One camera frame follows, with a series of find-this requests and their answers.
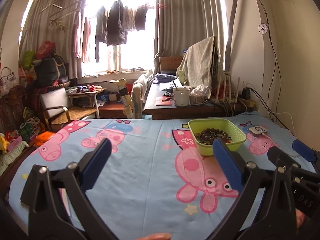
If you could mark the white wifi router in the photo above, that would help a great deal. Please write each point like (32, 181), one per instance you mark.
(223, 92)

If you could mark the dark duffel bag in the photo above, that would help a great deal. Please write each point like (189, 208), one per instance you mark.
(50, 70)

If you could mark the red bag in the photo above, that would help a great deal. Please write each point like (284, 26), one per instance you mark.
(45, 50)

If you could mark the green plastic basket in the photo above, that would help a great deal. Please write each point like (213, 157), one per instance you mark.
(205, 131)

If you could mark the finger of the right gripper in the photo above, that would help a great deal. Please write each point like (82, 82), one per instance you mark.
(307, 153)
(280, 159)

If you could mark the grey curtain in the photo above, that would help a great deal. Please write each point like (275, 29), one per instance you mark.
(183, 23)

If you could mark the white portable wifi device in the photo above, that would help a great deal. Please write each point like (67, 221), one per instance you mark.
(257, 130)

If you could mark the cloth covered monitor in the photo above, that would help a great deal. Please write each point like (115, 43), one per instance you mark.
(201, 64)

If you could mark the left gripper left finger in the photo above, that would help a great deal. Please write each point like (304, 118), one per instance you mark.
(48, 218)

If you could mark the right hand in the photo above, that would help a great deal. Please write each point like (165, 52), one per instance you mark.
(300, 218)

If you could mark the wooden armchair white cushion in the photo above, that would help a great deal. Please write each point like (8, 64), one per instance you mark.
(58, 110)

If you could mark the white enamel pot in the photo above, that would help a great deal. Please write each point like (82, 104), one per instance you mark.
(181, 96)

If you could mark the cardboard box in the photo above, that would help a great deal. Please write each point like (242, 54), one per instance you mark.
(169, 64)

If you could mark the blue cartoon pig bedsheet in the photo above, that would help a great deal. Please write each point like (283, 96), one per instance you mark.
(154, 181)

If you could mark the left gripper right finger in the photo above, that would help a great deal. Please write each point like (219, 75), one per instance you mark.
(276, 216)

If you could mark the dark hanging jacket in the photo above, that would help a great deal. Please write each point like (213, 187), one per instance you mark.
(116, 34)

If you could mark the small low table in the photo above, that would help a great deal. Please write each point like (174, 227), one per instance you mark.
(92, 97)

